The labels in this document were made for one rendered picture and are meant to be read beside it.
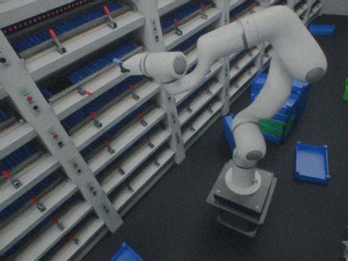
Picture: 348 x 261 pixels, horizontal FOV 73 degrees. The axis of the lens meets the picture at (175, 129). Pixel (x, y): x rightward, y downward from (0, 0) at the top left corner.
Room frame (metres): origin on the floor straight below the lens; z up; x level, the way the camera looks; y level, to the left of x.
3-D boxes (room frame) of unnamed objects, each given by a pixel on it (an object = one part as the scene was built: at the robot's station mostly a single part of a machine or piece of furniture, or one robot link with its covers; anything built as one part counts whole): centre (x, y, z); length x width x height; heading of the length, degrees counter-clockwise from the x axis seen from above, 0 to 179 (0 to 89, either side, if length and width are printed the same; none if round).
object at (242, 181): (0.74, -0.31, 0.47); 0.19 x 0.19 x 0.18
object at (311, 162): (1.00, -0.92, 0.04); 0.30 x 0.20 x 0.08; 151
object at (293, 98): (1.41, -0.79, 0.36); 0.30 x 0.20 x 0.08; 42
